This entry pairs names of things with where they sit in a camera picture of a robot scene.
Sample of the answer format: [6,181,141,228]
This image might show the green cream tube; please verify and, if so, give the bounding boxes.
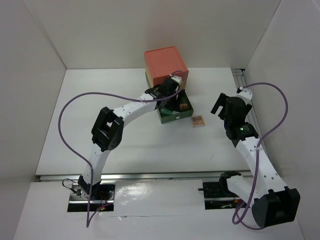
[160,107,173,116]

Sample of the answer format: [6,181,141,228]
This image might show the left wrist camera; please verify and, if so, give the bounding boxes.
[170,75,183,86]

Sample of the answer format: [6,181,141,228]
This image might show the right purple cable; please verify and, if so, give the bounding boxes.
[232,82,290,230]

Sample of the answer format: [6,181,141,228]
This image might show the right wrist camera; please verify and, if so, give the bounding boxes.
[236,86,253,104]

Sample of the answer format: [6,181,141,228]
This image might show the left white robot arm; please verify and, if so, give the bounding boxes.
[78,75,184,200]

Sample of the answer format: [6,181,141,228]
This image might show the aluminium front rail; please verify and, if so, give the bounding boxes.
[38,170,251,181]

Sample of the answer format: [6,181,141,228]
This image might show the foundation bottle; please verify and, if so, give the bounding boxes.
[179,103,189,112]

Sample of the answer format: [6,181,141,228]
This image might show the aluminium side rail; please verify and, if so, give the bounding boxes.
[232,67,273,171]

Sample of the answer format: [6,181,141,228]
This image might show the eyeshadow palette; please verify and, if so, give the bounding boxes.
[191,115,206,128]

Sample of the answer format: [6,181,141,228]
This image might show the three-drawer organizer box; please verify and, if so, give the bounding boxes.
[144,46,189,87]

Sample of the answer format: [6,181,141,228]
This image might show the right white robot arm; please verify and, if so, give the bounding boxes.
[211,91,301,228]

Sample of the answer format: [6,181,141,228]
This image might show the green bottom drawer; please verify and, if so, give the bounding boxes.
[157,90,194,124]

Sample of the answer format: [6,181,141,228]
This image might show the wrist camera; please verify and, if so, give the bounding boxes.
[170,75,183,86]
[236,86,253,104]

